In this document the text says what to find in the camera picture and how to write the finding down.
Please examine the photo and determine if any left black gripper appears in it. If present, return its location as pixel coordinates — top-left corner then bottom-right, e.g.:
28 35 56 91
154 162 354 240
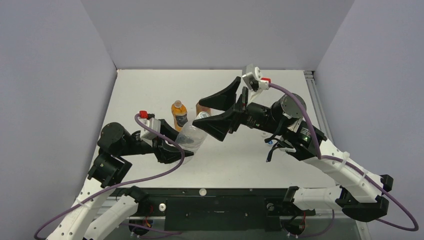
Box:
119 120 195 162

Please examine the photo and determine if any clear bottle white cap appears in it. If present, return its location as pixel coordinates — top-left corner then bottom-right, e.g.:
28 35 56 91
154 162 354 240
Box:
174 111 212 165

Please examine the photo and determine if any gold red label bottle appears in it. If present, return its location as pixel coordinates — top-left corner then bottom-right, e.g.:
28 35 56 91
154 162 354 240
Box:
195 102 212 117

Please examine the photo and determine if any orange blue label bottle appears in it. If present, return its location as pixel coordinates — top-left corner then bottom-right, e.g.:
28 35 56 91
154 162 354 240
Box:
171 100 188 132

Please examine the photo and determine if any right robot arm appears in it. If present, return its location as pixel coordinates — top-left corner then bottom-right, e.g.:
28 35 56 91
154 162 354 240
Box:
193 77 394 223

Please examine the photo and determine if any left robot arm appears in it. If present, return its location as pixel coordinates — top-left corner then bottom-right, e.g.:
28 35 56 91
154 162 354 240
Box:
47 111 194 240

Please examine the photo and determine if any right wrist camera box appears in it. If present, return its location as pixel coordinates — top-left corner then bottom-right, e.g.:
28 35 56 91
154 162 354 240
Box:
241 64 271 105

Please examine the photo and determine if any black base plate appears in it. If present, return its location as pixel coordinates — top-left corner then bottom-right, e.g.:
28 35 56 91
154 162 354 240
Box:
131 188 316 232

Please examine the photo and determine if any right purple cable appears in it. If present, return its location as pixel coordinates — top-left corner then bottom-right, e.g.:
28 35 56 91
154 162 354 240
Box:
268 82 420 240

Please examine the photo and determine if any aluminium rail frame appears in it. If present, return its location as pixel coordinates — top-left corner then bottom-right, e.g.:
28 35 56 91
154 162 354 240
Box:
67 70 372 240

